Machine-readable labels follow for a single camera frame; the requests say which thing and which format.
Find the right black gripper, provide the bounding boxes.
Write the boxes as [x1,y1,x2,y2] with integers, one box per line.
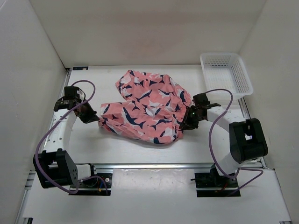
[179,107,204,130]

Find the aluminium table frame rail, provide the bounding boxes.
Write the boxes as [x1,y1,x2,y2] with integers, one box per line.
[14,66,292,224]

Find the pink shark print shorts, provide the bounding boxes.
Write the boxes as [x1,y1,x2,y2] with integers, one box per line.
[98,70,193,144]

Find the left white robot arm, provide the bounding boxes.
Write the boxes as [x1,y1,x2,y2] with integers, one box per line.
[33,85,99,189]

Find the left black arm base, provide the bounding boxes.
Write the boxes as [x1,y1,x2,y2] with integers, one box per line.
[71,164,113,196]

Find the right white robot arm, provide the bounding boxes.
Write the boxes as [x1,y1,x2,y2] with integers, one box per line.
[180,93,268,187]

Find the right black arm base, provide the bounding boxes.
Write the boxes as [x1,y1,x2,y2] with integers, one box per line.
[191,165,241,198]

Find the white plastic mesh basket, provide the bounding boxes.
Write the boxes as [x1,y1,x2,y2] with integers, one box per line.
[200,52,253,100]

